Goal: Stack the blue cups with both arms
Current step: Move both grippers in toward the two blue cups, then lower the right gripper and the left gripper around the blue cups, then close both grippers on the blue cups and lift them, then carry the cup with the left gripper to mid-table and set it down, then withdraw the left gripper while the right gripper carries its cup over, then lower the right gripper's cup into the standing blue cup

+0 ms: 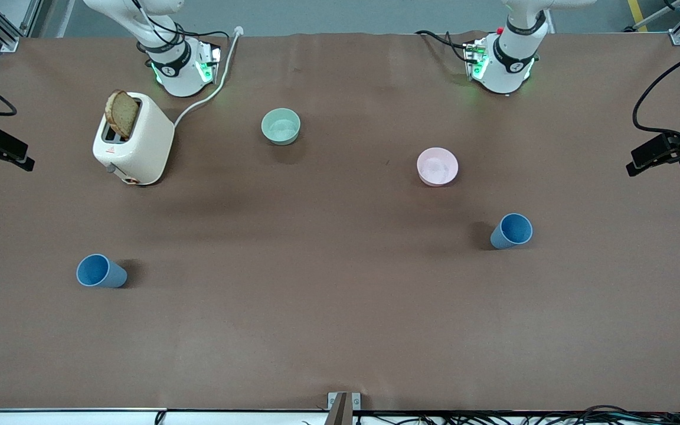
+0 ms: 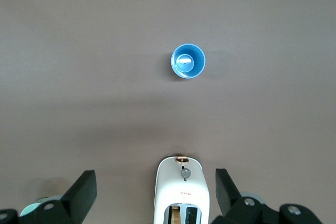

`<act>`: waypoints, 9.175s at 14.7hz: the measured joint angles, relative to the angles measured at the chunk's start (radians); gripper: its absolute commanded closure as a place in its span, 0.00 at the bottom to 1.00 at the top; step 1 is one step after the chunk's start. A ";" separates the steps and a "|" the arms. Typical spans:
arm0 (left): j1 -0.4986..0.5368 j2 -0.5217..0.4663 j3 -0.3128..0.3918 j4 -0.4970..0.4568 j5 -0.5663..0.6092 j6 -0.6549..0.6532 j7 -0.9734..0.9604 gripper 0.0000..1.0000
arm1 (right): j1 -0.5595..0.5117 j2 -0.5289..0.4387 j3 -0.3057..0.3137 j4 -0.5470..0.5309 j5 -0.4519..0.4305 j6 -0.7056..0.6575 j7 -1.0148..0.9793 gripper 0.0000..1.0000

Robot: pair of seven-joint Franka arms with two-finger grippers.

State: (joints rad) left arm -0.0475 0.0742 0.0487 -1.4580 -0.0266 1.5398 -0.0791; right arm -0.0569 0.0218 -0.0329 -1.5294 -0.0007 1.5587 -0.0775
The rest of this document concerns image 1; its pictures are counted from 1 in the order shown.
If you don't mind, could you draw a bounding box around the brown bread slice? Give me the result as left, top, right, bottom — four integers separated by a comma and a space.
105, 90, 140, 140

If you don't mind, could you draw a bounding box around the metal table edge bracket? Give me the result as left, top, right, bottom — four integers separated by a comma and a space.
327, 391, 362, 425

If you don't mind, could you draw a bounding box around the black cable bundle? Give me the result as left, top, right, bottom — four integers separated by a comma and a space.
354, 404, 680, 425

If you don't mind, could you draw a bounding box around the white toaster power cable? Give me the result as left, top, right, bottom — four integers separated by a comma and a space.
173, 26, 244, 128

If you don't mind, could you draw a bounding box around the blue plastic cup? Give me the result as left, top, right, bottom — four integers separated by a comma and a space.
489, 212, 534, 251
76, 253, 129, 289

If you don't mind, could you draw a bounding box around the cream white toaster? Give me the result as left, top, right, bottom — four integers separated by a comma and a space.
92, 91, 175, 187

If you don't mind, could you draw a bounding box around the pink bowl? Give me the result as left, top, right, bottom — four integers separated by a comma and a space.
416, 147, 459, 188

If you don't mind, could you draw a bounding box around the white table edge rail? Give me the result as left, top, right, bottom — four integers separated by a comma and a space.
0, 408, 680, 425

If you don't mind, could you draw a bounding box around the mint green bowl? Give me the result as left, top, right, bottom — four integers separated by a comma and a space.
260, 107, 302, 146

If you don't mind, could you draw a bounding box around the black left arm base cable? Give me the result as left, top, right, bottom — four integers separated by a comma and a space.
415, 30, 478, 64

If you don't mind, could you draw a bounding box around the black arm base cable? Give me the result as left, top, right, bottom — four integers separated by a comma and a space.
132, 0, 232, 67
415, 30, 478, 64

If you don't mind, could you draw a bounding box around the black right arm base cable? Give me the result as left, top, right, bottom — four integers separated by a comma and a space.
132, 0, 232, 67

